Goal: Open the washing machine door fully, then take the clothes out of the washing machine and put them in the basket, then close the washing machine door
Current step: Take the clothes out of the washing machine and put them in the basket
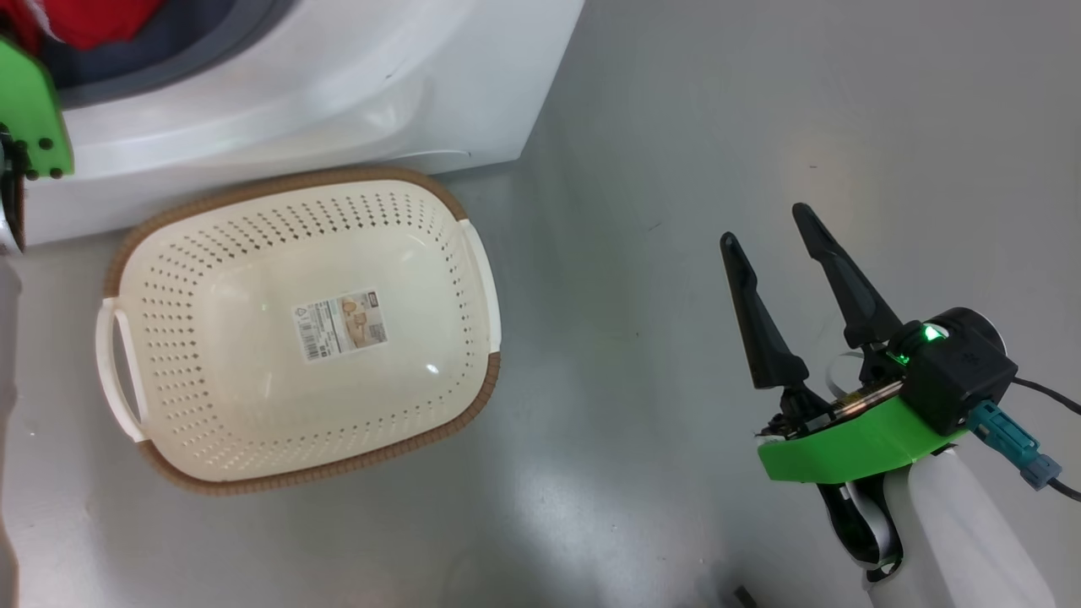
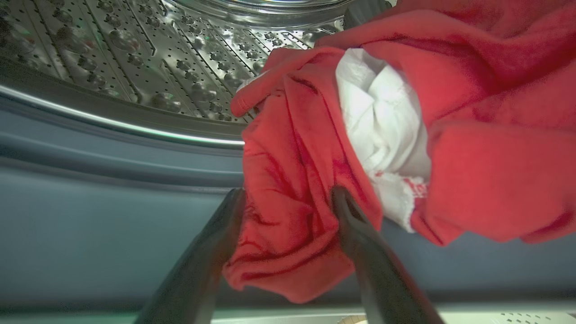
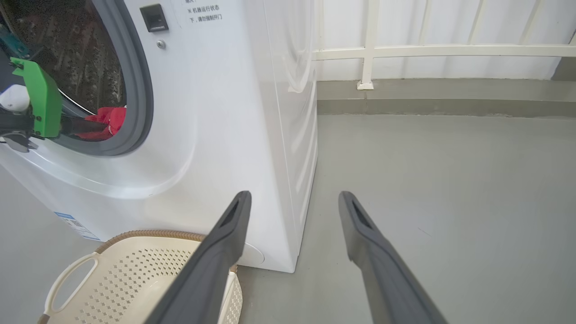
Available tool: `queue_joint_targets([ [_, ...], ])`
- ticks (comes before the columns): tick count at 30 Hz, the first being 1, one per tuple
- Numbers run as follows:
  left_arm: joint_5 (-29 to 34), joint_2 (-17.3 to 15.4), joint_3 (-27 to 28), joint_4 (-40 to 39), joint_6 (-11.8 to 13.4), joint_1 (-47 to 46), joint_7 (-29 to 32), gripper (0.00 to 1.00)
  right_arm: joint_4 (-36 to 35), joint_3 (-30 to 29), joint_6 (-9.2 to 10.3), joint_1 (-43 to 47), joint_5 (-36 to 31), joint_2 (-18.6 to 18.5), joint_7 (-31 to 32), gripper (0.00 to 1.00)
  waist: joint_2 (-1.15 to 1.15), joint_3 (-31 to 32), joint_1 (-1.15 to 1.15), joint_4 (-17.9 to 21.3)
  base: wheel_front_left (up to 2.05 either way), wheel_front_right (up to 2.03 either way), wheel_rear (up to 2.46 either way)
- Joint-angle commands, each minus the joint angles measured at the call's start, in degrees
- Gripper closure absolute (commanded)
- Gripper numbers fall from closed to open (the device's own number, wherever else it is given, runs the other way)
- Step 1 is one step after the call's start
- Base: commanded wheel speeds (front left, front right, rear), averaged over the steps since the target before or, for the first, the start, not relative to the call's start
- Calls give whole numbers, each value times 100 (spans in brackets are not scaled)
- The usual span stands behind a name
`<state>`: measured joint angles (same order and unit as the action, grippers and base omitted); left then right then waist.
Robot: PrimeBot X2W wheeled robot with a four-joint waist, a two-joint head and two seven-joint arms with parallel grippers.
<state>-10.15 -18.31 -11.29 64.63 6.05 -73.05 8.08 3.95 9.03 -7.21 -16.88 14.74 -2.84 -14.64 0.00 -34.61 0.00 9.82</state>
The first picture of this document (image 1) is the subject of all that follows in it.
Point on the red and white garment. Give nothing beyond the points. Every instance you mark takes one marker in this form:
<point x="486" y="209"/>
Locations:
<point x="93" y="21"/>

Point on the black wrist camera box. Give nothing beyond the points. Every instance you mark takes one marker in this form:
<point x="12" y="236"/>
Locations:
<point x="963" y="371"/>

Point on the cream perforated laundry basket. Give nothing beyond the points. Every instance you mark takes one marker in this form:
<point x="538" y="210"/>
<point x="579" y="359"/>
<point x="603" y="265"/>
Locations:
<point x="236" y="397"/>

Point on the white washing machine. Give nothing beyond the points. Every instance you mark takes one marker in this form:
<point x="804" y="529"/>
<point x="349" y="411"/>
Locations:
<point x="338" y="84"/>

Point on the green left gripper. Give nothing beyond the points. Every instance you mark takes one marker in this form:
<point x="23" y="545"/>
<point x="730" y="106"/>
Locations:
<point x="25" y="110"/>

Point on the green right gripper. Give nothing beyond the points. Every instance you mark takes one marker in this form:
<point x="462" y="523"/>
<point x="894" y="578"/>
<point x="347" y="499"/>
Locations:
<point x="844" y="447"/>

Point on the grey rubber door gasket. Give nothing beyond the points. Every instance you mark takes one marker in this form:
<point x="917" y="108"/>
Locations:
<point x="169" y="59"/>

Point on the paper basket label sticker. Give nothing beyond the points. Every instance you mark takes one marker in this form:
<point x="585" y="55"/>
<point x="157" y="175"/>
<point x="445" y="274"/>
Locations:
<point x="338" y="328"/>

